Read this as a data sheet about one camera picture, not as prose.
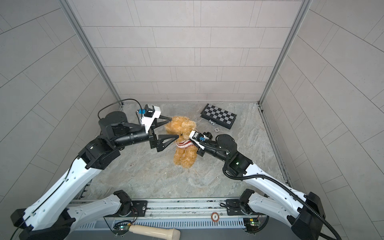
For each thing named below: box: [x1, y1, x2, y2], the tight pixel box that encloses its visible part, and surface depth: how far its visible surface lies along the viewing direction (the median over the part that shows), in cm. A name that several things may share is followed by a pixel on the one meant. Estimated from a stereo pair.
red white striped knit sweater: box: [175, 139, 194, 149], surface depth 66 cm
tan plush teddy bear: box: [165, 116, 199, 169], surface depth 59 cm
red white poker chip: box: [210, 212, 220, 223], surface depth 71 cm
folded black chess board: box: [200, 103, 237, 130], surface depth 107 cm
